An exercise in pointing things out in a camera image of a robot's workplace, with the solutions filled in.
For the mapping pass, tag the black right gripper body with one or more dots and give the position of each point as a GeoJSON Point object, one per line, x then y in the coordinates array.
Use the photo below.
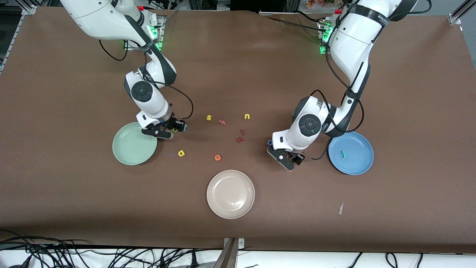
{"type": "Point", "coordinates": [172, 123]}

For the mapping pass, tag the teal letter j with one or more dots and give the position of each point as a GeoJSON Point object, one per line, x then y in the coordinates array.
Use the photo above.
{"type": "Point", "coordinates": [343, 153]}

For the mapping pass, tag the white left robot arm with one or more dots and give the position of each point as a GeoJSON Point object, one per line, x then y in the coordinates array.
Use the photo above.
{"type": "Point", "coordinates": [353, 41]}

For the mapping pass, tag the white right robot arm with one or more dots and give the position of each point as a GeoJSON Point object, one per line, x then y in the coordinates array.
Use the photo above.
{"type": "Point", "coordinates": [100, 18]}

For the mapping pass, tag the green plate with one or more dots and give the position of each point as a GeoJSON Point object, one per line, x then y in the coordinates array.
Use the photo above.
{"type": "Point", "coordinates": [128, 147]}

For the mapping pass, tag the red letter k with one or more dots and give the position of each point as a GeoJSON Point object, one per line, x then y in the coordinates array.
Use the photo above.
{"type": "Point", "coordinates": [240, 139]}

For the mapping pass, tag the blue plate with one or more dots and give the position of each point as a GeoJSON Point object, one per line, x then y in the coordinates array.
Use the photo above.
{"type": "Point", "coordinates": [355, 158]}

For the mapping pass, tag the white tape scrap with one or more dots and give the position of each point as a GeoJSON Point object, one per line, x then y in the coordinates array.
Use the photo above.
{"type": "Point", "coordinates": [341, 209]}

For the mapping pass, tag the beige plate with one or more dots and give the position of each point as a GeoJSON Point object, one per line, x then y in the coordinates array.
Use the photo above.
{"type": "Point", "coordinates": [230, 193]}

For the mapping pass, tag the brown table cover sheet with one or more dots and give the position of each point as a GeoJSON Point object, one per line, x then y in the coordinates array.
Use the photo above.
{"type": "Point", "coordinates": [238, 74]}

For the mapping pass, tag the grey metal bar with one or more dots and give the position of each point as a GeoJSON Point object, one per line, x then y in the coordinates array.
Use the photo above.
{"type": "Point", "coordinates": [227, 257]}

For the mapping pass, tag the orange flower decoration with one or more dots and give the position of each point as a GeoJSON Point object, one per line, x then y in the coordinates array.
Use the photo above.
{"type": "Point", "coordinates": [319, 3]}

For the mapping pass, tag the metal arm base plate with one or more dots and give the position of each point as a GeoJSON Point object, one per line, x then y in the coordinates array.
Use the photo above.
{"type": "Point", "coordinates": [322, 52]}
{"type": "Point", "coordinates": [161, 37]}

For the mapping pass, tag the metal table edge bracket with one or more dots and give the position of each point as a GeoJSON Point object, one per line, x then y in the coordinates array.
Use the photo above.
{"type": "Point", "coordinates": [241, 242]}

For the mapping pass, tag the aluminium frame profile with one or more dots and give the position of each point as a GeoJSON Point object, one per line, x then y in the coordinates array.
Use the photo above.
{"type": "Point", "coordinates": [455, 16]}
{"type": "Point", "coordinates": [16, 39]}

